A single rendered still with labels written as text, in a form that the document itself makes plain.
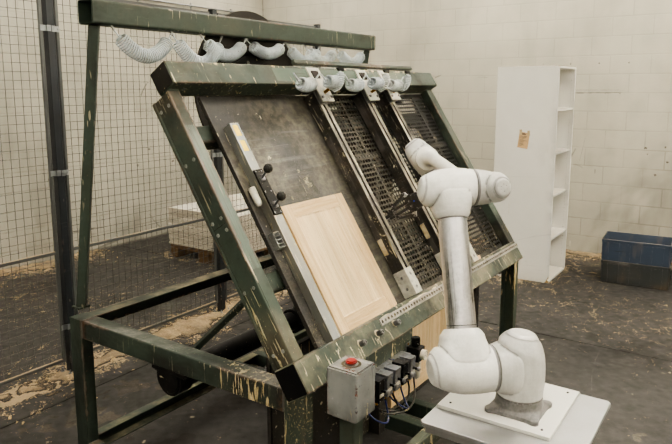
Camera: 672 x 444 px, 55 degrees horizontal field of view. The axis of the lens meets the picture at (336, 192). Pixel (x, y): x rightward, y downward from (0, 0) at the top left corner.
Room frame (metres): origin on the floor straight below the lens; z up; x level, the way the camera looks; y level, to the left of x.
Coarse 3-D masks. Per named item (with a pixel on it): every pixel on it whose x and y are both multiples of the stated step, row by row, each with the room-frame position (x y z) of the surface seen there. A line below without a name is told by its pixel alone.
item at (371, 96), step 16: (384, 80) 3.41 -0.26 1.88; (368, 96) 3.42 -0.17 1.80; (368, 112) 3.44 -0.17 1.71; (368, 128) 3.44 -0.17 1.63; (384, 128) 3.43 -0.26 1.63; (384, 144) 3.39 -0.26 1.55; (400, 160) 3.37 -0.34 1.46; (400, 176) 3.33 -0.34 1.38; (432, 224) 3.23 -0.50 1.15; (432, 240) 3.22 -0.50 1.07
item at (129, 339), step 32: (192, 288) 3.46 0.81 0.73; (512, 288) 3.88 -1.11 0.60; (96, 320) 2.80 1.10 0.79; (288, 320) 3.06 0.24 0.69; (512, 320) 3.82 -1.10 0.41; (128, 352) 2.61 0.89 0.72; (160, 352) 2.49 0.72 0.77; (192, 352) 2.44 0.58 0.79; (224, 352) 2.69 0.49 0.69; (160, 384) 2.50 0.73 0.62; (192, 384) 3.42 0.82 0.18; (224, 384) 2.29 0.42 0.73; (256, 384) 2.19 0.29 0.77; (96, 416) 2.84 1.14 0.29; (128, 416) 3.06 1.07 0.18; (160, 416) 3.19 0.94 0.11; (288, 416) 2.10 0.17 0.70; (320, 416) 2.55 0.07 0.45; (384, 416) 2.88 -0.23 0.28
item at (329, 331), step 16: (224, 128) 2.60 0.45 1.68; (240, 128) 2.62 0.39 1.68; (240, 144) 2.56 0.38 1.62; (240, 160) 2.55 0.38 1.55; (272, 224) 2.46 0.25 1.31; (288, 240) 2.43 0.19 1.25; (288, 256) 2.41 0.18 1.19; (304, 272) 2.39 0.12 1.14; (304, 288) 2.37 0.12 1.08; (320, 304) 2.35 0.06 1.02; (320, 320) 2.33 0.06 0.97; (336, 336) 2.32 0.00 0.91
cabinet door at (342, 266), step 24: (288, 216) 2.55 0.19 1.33; (312, 216) 2.66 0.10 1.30; (336, 216) 2.78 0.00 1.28; (312, 240) 2.57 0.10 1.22; (336, 240) 2.69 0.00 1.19; (360, 240) 2.80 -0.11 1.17; (312, 264) 2.48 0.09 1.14; (336, 264) 2.60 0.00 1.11; (360, 264) 2.71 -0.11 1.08; (336, 288) 2.51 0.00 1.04; (360, 288) 2.62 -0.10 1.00; (384, 288) 2.73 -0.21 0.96; (336, 312) 2.42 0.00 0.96; (360, 312) 2.52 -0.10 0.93
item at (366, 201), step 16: (320, 80) 3.15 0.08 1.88; (320, 96) 3.07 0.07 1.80; (320, 112) 3.10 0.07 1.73; (320, 128) 3.10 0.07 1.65; (336, 128) 3.09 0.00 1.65; (336, 144) 3.04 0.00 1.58; (336, 160) 3.04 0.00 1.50; (352, 160) 3.04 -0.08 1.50; (352, 176) 2.99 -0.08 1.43; (352, 192) 2.99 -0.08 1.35; (368, 192) 2.98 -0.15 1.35; (368, 208) 2.94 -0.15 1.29; (368, 224) 2.94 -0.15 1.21; (384, 224) 2.93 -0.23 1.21; (384, 240) 2.89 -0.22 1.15; (400, 256) 2.88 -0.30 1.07; (400, 272) 2.84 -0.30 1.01; (400, 288) 2.84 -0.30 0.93; (416, 288) 2.81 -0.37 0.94
